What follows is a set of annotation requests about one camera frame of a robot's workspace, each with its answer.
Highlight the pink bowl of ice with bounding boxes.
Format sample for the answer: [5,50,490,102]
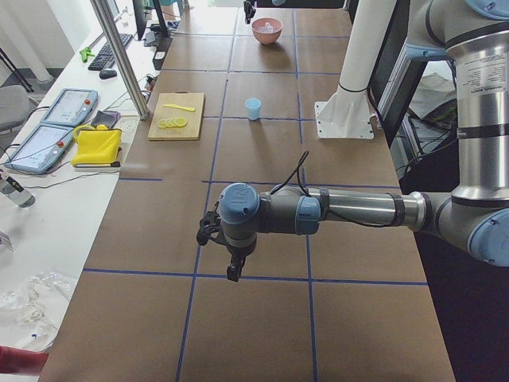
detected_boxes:
[251,18,283,45]

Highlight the black camera cable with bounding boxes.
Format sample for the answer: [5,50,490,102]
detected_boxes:
[271,150,398,228]

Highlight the black power strip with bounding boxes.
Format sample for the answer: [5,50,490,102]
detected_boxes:
[152,36,173,71]

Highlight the black monitor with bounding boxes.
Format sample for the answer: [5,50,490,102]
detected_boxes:
[132,0,152,40]

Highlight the yellow plastic knife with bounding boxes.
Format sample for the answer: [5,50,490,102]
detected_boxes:
[163,103,196,112]

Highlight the green plastic tool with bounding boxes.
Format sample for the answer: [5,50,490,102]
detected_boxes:
[80,47,95,63]

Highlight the light blue cup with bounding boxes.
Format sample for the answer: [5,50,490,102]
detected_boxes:
[245,97,262,121]

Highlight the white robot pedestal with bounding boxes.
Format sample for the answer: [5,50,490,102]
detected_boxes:
[315,0,397,139]

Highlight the clear water bottle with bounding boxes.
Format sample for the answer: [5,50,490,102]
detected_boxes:
[1,172,35,208]

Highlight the purple grey wallet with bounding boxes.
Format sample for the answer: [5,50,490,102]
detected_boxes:
[91,111,120,129]

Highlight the black keyboard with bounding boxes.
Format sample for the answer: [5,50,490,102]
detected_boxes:
[87,33,133,72]

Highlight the aluminium frame post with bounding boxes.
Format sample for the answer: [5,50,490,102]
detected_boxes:
[91,0,150,120]

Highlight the teach pendant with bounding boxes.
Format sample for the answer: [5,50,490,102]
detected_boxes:
[42,88,99,127]
[5,123,74,174]

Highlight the far teach pendant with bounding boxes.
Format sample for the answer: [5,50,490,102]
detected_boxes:
[42,88,99,127]

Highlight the black computer mouse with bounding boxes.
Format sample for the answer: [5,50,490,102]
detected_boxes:
[99,68,118,80]

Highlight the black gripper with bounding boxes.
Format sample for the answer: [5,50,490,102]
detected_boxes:
[227,243,255,282]

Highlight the yellow cloth bag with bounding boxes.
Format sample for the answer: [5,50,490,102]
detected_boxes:
[71,124,122,167]

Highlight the near teach pendant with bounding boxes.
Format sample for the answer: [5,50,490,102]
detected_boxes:
[5,123,74,174]

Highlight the crumpled clear plastic bags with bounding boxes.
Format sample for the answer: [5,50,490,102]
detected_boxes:
[1,271,77,351]

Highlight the bamboo cutting board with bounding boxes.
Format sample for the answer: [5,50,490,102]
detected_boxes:
[148,92,204,141]

